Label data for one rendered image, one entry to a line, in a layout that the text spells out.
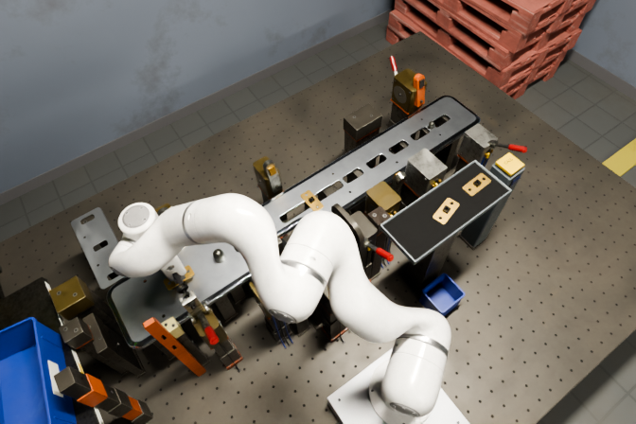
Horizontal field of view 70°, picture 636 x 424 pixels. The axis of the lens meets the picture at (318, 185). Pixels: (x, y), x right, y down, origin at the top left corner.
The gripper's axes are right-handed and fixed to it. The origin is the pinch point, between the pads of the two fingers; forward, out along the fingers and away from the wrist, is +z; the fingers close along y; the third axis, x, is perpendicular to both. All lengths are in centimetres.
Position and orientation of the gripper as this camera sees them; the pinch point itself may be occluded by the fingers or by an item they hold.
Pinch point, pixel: (176, 273)
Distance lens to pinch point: 136.4
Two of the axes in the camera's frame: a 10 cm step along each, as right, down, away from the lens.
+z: 0.4, 5.7, 8.2
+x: -8.1, 5.0, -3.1
